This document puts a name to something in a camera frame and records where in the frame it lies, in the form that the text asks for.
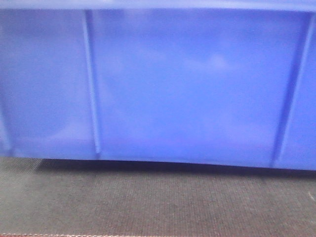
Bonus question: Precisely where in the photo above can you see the blue plastic bin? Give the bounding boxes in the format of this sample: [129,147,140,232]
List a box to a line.
[0,0,316,170]

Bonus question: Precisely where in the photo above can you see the black conveyor belt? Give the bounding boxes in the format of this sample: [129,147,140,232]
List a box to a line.
[0,158,316,237]

